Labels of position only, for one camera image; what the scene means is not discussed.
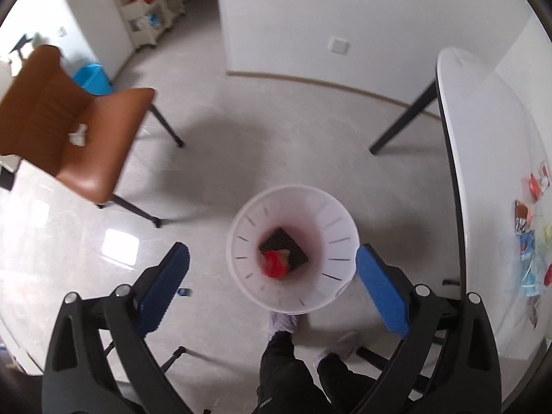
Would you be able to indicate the brown leather chair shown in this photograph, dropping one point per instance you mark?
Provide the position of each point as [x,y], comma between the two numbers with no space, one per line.
[99,138]

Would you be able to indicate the white wall socket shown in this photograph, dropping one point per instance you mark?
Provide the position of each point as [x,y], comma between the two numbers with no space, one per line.
[339,45]

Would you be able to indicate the white marble table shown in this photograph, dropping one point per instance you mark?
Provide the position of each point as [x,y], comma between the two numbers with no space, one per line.
[483,159]

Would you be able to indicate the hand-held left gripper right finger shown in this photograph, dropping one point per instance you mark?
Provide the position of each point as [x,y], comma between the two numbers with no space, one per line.
[381,287]

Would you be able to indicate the red crumpled wrapper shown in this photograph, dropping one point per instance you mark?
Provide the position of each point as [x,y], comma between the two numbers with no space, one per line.
[275,266]

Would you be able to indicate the grey right shoe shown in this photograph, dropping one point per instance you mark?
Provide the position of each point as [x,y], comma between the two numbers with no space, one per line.
[340,345]

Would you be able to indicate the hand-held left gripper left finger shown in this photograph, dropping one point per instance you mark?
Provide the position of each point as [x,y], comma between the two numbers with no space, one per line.
[166,284]

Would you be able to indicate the grey left shoe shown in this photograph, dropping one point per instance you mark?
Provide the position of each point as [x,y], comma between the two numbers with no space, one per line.
[282,323]

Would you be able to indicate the blue snack packet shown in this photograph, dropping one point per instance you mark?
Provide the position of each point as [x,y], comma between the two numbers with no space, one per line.
[528,246]

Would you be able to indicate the white crumpled tissue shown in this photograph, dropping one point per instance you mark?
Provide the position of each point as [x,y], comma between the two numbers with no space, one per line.
[78,136]

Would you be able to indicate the cream shelf cart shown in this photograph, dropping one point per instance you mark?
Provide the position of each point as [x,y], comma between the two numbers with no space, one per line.
[142,13]

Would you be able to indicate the white plastic waste bin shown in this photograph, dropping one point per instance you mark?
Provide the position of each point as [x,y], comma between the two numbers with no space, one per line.
[319,220]

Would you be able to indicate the person's left leg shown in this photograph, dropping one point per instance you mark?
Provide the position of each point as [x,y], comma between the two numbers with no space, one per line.
[280,375]

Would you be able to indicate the blue plastic box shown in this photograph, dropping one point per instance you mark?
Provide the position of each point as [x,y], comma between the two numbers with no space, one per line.
[94,80]

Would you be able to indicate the person's right leg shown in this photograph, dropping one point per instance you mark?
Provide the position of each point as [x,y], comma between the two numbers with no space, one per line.
[340,379]

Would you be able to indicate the grey shoe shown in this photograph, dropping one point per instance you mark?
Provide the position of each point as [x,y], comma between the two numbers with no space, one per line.
[282,323]
[340,345]

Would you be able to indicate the person's leg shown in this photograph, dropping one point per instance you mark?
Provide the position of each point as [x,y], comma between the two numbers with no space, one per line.
[280,375]
[340,379]

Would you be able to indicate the black woven pattern packet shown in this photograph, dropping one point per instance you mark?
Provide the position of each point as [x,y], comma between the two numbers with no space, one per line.
[287,241]

